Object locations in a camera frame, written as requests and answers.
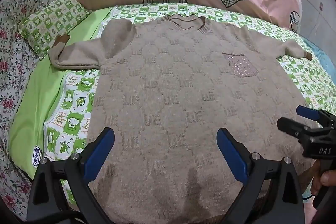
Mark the person's right hand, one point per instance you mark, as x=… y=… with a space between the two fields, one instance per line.
x=329 y=178

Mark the green checked bed sheet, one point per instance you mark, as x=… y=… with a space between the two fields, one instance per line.
x=39 y=87

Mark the light blue cloth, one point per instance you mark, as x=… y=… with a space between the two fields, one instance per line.
x=323 y=58

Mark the green checked pillow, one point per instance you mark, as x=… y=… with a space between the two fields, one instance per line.
x=52 y=19

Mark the beige knit sweater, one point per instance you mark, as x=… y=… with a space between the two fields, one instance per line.
x=170 y=95

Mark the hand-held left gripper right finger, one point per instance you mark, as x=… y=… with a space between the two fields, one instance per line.
x=231 y=153

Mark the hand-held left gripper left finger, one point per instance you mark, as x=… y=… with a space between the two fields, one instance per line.
x=101 y=150

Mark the floral quilt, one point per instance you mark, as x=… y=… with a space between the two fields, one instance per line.
x=15 y=69

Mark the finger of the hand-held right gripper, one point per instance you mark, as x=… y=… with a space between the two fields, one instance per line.
x=291 y=126
x=308 y=112

